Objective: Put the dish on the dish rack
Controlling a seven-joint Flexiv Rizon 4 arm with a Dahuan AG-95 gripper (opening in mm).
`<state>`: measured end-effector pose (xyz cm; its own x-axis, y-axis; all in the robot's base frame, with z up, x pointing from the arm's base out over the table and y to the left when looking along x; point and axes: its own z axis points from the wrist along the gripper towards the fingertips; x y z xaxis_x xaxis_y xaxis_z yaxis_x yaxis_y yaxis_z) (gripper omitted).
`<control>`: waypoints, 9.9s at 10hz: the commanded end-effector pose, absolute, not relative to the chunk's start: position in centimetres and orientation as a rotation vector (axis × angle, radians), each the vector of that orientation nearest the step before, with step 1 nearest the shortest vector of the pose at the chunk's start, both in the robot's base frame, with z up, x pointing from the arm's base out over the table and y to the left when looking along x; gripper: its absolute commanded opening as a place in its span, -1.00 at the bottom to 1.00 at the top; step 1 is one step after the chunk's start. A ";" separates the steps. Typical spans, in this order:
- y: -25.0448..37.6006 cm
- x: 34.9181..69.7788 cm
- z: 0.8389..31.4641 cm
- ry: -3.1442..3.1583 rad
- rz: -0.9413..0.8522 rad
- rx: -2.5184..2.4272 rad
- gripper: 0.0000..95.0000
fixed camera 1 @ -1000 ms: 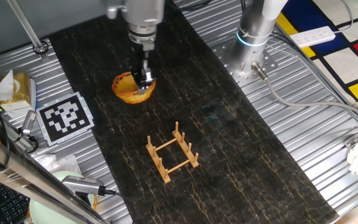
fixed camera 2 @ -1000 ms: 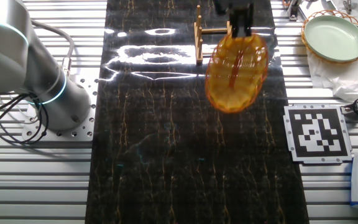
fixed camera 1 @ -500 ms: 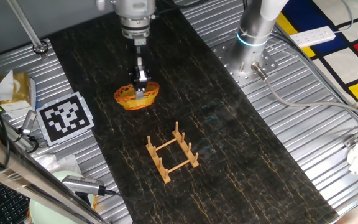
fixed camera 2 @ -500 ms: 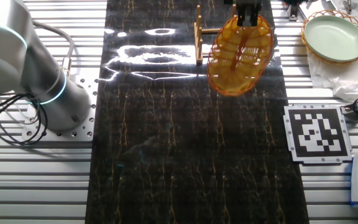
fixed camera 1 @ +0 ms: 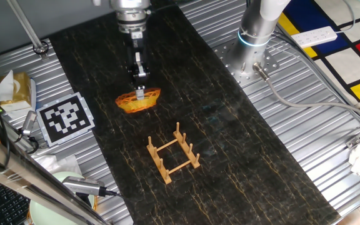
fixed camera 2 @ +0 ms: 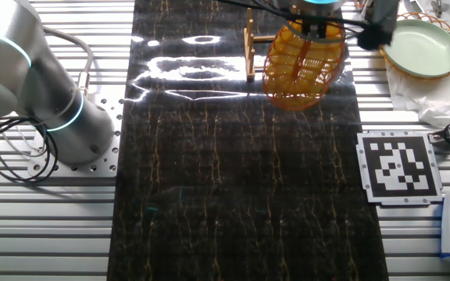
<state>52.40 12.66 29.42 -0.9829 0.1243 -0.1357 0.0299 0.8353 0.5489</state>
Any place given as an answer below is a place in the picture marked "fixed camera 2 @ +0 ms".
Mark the orange woven oval basket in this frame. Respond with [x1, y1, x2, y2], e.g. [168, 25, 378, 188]
[262, 19, 346, 112]

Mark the black marble pattern mat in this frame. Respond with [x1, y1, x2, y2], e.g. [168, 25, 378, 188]
[106, 0, 390, 281]

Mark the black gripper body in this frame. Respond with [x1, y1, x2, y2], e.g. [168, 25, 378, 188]
[302, 14, 330, 29]

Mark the wooden dish rack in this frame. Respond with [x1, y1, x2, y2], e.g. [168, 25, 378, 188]
[243, 4, 298, 83]

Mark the black white marker board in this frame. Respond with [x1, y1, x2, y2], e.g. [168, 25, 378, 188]
[355, 130, 444, 207]

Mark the white crumpled plastic bag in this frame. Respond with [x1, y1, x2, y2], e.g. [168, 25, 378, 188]
[384, 62, 450, 130]

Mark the small metal clamp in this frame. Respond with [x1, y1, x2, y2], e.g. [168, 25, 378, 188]
[430, 0, 447, 17]

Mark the grey conduit cable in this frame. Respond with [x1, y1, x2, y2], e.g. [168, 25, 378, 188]
[40, 24, 95, 97]

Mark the orange wicker basket under plate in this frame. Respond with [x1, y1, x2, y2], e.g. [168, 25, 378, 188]
[379, 11, 450, 81]

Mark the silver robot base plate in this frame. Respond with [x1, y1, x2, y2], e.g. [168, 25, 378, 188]
[27, 97, 123, 179]

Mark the pale green plate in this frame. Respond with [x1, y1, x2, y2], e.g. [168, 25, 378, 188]
[383, 18, 450, 78]

